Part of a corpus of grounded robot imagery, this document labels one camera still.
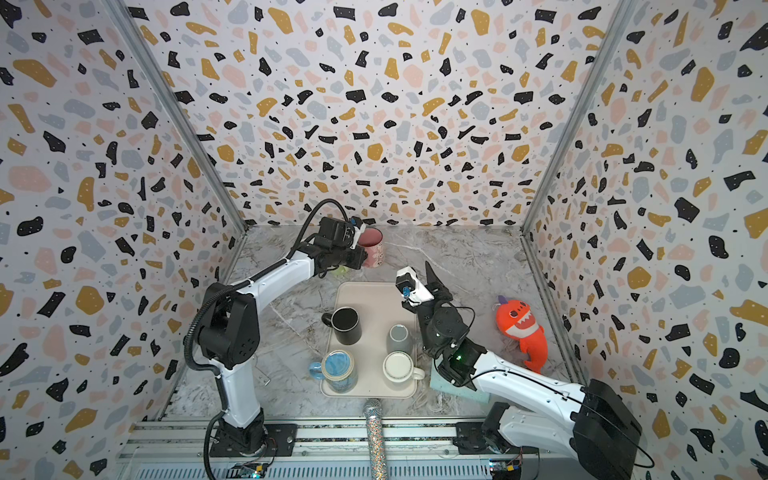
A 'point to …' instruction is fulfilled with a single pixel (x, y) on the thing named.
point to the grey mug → (397, 338)
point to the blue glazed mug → (338, 369)
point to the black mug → (346, 324)
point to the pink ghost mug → (372, 240)
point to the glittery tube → (372, 409)
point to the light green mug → (341, 271)
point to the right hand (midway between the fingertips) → (422, 263)
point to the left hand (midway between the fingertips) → (366, 248)
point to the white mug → (398, 367)
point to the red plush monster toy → (517, 321)
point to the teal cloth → (441, 383)
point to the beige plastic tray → (372, 350)
